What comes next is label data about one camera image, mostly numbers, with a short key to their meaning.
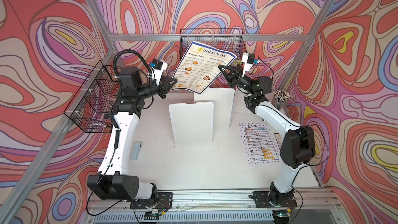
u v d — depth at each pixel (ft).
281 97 3.06
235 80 2.01
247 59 1.90
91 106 2.36
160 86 1.87
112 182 1.24
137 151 2.83
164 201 2.40
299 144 1.59
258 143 3.06
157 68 1.77
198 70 2.11
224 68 2.10
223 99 2.88
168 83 2.13
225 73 2.14
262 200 2.40
